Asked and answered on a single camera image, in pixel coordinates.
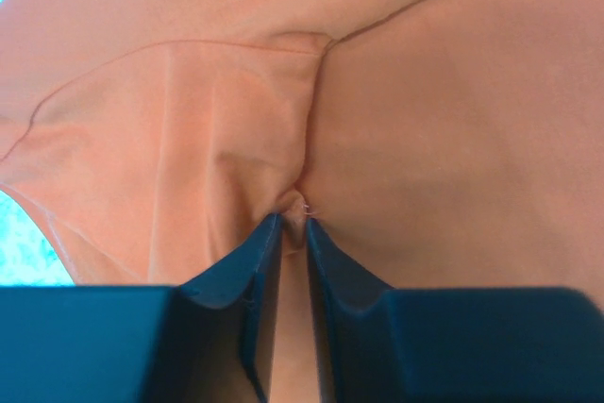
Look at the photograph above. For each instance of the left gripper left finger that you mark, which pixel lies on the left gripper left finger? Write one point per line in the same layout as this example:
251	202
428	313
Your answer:
210	339

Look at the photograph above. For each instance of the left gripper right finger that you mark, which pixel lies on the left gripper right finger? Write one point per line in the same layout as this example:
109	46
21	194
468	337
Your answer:
376	343

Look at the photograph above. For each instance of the orange t-shirt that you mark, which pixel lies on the orange t-shirt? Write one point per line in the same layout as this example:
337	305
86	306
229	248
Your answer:
441	143

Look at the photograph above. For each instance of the floral table mat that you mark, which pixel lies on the floral table mat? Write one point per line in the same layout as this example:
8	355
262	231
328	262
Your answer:
27	257

